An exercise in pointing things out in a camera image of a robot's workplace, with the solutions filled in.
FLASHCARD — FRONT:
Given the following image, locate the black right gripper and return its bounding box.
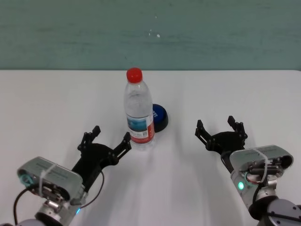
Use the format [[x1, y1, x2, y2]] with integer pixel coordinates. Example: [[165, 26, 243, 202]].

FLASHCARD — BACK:
[[195, 115, 249, 172]]

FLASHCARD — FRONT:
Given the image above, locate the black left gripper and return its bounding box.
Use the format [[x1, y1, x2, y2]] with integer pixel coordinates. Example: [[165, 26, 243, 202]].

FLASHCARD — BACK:
[[71, 125, 132, 193]]

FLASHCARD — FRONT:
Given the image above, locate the clear water bottle red cap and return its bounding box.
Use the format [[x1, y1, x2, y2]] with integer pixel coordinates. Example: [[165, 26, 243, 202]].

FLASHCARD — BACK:
[[123, 67, 156, 151]]

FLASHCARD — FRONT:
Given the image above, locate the blue push button black base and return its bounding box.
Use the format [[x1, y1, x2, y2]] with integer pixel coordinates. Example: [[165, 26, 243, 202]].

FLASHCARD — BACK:
[[152, 103, 169, 133]]

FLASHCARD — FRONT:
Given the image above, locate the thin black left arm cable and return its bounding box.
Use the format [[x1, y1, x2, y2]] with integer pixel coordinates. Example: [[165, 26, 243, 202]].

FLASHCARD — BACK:
[[79, 170, 105, 209]]

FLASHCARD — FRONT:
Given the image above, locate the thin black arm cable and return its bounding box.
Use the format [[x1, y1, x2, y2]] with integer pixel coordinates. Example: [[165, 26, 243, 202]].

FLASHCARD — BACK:
[[252, 181, 266, 210], [79, 170, 105, 209]]

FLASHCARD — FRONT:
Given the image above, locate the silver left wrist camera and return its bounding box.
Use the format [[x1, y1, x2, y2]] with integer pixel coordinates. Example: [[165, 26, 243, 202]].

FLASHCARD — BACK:
[[16, 156, 84, 206]]

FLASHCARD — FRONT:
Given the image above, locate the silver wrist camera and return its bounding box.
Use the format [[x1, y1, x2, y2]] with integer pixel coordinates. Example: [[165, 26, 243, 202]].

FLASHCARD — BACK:
[[230, 144, 294, 185], [16, 156, 84, 206]]

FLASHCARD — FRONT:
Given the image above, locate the white right camera zip tie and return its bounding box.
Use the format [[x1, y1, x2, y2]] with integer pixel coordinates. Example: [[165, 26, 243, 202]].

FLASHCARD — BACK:
[[254, 147, 270, 187]]

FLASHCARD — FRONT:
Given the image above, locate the white camera zip tie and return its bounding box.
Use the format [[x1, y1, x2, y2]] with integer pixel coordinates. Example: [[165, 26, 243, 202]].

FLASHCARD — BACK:
[[254, 147, 270, 187], [38, 163, 58, 197]]

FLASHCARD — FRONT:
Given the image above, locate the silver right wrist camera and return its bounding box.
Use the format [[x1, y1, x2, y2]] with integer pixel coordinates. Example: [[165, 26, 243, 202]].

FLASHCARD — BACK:
[[230, 144, 294, 185]]

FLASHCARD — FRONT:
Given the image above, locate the teal right wrist cable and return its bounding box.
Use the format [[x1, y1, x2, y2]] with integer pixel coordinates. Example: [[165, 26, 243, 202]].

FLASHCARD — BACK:
[[244, 172, 254, 187]]

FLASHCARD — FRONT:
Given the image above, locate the teal wrist cable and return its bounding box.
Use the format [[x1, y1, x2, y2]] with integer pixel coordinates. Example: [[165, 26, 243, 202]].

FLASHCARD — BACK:
[[244, 172, 254, 187], [19, 173, 33, 187]]

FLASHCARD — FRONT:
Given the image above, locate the white left camera zip tie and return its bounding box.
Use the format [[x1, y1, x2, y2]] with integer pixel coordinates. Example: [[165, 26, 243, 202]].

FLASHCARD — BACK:
[[38, 163, 58, 197]]

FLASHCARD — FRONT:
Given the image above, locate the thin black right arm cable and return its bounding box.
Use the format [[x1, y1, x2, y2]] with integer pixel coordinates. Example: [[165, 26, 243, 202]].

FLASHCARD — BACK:
[[252, 181, 266, 210]]

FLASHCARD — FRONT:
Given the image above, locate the teal left wrist cable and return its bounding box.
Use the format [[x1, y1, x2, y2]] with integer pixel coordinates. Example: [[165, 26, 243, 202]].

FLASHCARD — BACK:
[[19, 173, 33, 187]]

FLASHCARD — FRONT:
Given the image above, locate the thick black left camera cable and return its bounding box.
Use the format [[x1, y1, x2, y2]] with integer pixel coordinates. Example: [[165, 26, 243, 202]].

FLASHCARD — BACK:
[[13, 187, 39, 225]]

